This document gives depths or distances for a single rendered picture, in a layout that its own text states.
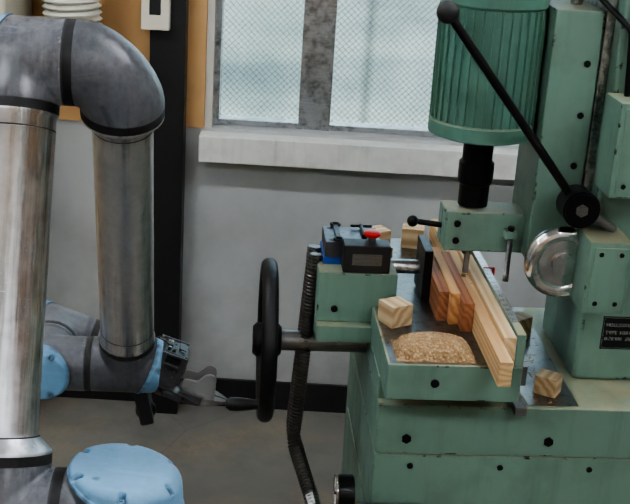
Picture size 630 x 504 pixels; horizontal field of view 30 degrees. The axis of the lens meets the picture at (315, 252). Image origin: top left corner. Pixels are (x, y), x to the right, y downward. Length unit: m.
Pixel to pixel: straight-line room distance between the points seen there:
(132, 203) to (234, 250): 1.75
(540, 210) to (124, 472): 0.84
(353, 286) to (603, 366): 0.45
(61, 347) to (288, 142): 1.47
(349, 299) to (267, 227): 1.42
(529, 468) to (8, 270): 0.93
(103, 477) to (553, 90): 0.94
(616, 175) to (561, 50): 0.22
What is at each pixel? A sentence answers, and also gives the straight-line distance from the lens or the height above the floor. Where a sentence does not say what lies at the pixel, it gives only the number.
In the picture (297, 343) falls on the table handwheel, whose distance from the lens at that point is 2.09.
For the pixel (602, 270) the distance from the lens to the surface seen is 1.92.
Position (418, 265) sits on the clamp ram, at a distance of 2.08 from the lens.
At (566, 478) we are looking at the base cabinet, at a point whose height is 0.67.
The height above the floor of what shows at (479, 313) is 0.94.
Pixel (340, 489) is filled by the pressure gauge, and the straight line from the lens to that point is 1.92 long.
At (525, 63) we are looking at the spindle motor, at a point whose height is 1.33.
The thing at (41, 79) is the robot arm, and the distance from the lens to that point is 1.60.
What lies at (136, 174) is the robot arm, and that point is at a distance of 1.69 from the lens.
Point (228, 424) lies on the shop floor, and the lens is 3.54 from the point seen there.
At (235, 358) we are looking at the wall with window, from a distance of 3.58.
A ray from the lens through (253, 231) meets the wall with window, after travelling 3.43.
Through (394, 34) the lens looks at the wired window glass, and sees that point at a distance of 3.36.
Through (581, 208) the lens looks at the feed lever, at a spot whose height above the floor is 1.12.
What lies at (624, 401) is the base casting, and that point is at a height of 0.80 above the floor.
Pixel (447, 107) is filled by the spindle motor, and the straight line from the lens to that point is 1.94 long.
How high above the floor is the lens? 1.66
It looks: 20 degrees down
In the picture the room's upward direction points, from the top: 4 degrees clockwise
